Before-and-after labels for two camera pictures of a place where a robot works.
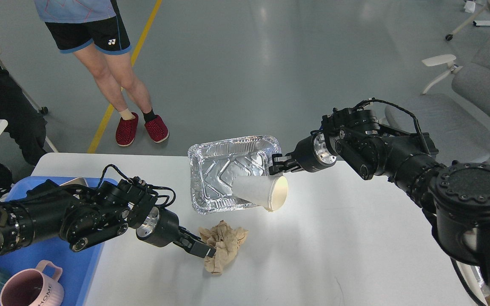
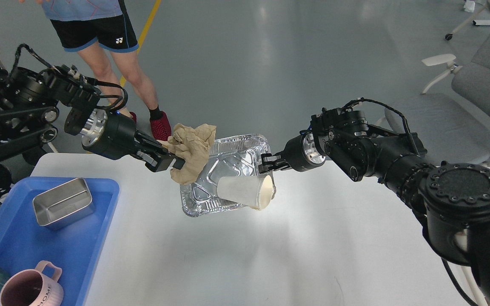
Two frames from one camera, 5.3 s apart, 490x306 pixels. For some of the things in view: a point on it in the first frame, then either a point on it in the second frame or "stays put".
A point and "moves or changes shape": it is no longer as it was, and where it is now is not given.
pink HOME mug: [32, 287] stays put
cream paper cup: [270, 192] moves or changes shape
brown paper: [226, 241] → [192, 145]
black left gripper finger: [193, 244] → [156, 157]
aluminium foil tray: [213, 165] moves or changes shape
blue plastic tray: [78, 266] stays put
